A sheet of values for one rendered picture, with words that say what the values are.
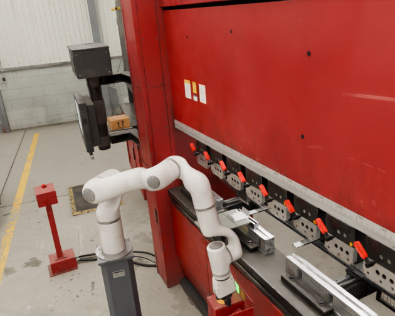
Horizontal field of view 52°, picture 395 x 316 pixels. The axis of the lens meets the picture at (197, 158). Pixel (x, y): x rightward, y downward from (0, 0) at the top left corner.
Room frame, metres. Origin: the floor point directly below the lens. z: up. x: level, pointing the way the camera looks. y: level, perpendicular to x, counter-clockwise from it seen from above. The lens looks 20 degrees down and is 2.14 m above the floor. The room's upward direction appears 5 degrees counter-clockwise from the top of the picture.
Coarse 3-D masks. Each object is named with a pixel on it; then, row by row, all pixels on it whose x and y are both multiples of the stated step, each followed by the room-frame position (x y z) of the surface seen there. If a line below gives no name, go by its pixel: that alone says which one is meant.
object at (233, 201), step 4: (236, 192) 2.61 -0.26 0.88; (236, 196) 2.60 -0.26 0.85; (224, 200) 2.55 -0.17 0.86; (228, 200) 2.55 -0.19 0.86; (232, 200) 2.56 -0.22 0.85; (236, 200) 2.53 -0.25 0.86; (240, 200) 2.55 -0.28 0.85; (224, 204) 2.48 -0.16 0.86; (228, 204) 2.51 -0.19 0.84; (232, 204) 2.51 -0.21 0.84; (236, 204) 2.52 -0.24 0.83; (240, 204) 2.54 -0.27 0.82; (244, 204) 2.55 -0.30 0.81; (252, 204) 2.58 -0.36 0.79; (228, 208) 2.50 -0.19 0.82; (232, 208) 2.51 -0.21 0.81; (236, 208) 2.53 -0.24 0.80; (240, 208) 2.54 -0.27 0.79; (248, 208) 2.57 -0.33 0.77; (252, 208) 2.58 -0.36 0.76; (256, 208) 2.59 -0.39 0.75
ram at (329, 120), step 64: (320, 0) 1.47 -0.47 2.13; (384, 0) 1.23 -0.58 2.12; (192, 64) 2.46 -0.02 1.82; (256, 64) 1.84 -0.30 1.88; (320, 64) 1.46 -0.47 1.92; (384, 64) 1.21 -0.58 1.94; (192, 128) 2.54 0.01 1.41; (256, 128) 1.85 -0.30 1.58; (320, 128) 1.45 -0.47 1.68; (384, 128) 1.20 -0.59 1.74; (320, 192) 1.44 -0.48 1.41; (384, 192) 1.18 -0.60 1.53
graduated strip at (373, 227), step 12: (192, 132) 2.54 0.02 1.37; (216, 144) 2.24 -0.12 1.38; (240, 156) 2.00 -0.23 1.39; (264, 168) 1.80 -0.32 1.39; (288, 180) 1.63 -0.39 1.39; (312, 192) 1.49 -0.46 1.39; (336, 204) 1.37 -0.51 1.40; (348, 216) 1.31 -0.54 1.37; (360, 216) 1.26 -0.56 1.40; (372, 228) 1.21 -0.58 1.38; (384, 228) 1.16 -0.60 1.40
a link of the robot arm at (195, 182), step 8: (176, 160) 1.66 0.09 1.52; (184, 160) 1.66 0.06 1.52; (184, 168) 1.59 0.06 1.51; (192, 168) 1.59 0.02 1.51; (184, 176) 1.56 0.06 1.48; (192, 176) 1.54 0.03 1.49; (200, 176) 1.54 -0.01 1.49; (184, 184) 1.55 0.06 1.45; (192, 184) 1.52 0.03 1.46; (200, 184) 1.52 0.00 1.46; (208, 184) 1.53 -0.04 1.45; (192, 192) 1.52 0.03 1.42; (200, 192) 1.51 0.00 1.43; (208, 192) 1.52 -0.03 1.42; (192, 200) 1.54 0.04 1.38; (200, 200) 1.51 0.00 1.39; (208, 200) 1.51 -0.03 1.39; (200, 208) 1.51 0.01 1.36
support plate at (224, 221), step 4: (224, 212) 2.11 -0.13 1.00; (228, 212) 2.11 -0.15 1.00; (232, 212) 2.10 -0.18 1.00; (236, 212) 2.10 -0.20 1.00; (220, 216) 2.06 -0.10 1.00; (224, 216) 2.06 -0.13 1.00; (220, 220) 2.02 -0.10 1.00; (224, 220) 2.02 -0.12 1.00; (228, 220) 2.01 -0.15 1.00; (240, 220) 2.00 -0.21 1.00; (244, 220) 2.00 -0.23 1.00; (196, 224) 2.01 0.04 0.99; (224, 224) 1.97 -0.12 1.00; (228, 224) 1.96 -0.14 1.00; (232, 224) 1.96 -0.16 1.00; (236, 224) 1.96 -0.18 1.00; (240, 224) 1.95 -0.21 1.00; (244, 224) 1.96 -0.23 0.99; (232, 228) 1.93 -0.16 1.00
